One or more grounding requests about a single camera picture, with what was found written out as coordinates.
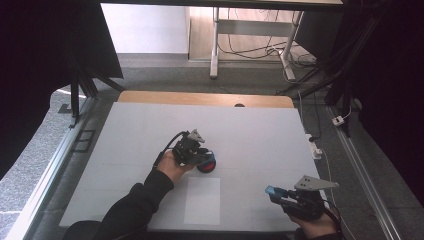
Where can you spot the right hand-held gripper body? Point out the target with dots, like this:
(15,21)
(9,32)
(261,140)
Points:
(305,201)

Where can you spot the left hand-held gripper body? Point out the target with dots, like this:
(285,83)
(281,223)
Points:
(188,148)

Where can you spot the red round ink pad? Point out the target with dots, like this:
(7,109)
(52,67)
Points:
(209,167)

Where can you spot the blue stamp cap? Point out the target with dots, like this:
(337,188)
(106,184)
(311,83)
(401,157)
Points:
(274,191)

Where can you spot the person's left hand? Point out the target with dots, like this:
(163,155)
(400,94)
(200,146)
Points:
(173,168)

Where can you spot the person's right hand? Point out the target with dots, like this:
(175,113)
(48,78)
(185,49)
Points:
(313,228)

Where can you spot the white paper sheet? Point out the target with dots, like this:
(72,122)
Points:
(202,200)

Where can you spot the white table cover board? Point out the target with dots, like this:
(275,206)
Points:
(253,133)

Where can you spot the white power strip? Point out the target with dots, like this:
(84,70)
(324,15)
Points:
(315,148)

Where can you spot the wooden table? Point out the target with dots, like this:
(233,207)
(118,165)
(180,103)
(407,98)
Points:
(200,98)

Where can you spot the white adapter plug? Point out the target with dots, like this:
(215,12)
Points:
(338,120)

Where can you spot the black stand legs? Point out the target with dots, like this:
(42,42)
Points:
(83,88)
(320,83)

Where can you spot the black curtain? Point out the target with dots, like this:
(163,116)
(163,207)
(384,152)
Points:
(40,60)
(390,83)

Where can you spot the aluminium rail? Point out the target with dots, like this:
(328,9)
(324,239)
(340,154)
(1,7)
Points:
(50,173)
(361,173)

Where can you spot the white desk frame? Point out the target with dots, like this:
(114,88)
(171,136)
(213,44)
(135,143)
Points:
(253,28)

